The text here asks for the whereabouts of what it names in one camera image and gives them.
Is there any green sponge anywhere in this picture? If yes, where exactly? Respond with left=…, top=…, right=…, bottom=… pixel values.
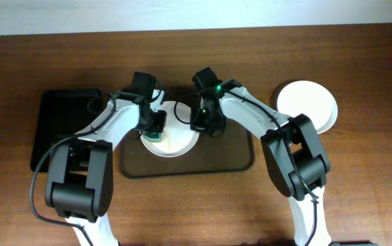
left=143, top=132, right=162, bottom=142

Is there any white plate top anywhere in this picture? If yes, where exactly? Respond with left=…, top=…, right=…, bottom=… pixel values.
left=141, top=101, right=199, bottom=157

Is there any white plate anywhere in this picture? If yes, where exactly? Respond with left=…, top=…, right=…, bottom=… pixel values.
left=141, top=101, right=199, bottom=157
left=276, top=80, right=338, bottom=134

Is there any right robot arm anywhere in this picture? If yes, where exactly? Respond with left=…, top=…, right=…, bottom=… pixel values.
left=191, top=79, right=332, bottom=245

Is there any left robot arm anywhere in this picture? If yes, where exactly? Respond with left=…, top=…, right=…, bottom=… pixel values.
left=43, top=90, right=166, bottom=245

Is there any brown serving tray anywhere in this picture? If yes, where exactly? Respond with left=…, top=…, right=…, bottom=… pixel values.
left=118, top=85, right=255, bottom=179

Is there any black rectangular tray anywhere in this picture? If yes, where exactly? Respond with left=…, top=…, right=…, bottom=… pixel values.
left=30, top=88, right=103, bottom=171

